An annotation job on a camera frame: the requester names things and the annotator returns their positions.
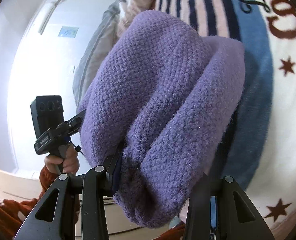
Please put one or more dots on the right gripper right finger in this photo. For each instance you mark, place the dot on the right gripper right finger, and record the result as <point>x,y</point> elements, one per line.
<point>236,215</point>

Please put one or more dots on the red sleeve left forearm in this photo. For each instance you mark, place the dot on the red sleeve left forearm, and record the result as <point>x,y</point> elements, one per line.
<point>13,214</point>

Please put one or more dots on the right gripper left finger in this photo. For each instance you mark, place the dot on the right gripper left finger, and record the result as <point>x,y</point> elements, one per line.
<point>73,198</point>

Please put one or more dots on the purple knit sweater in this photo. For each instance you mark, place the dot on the purple knit sweater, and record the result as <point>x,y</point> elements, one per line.
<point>160,90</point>

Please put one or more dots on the striped fleece blanket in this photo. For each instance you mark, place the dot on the striped fleece blanket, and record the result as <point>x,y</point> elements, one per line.
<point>260,38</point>

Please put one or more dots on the person's left hand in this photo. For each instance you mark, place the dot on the person's left hand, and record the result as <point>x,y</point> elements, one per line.
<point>70,163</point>

